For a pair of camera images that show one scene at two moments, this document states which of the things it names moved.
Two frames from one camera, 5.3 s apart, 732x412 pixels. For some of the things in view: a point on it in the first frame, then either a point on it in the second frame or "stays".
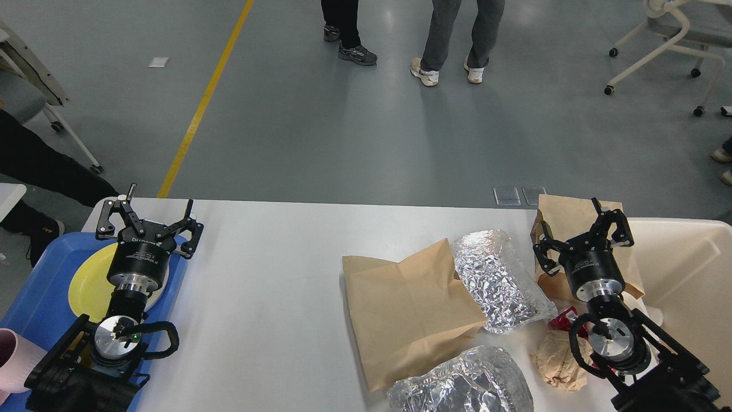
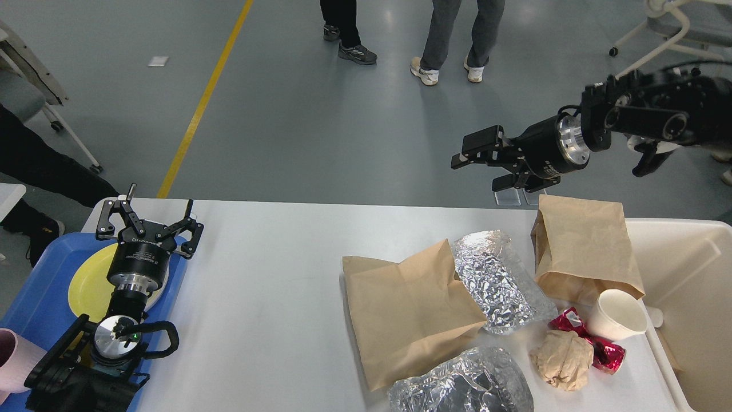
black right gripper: [592, 267] -> [553, 146]
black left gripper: [139, 262] stays
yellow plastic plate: [91, 293] stays
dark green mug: [119, 372] stays
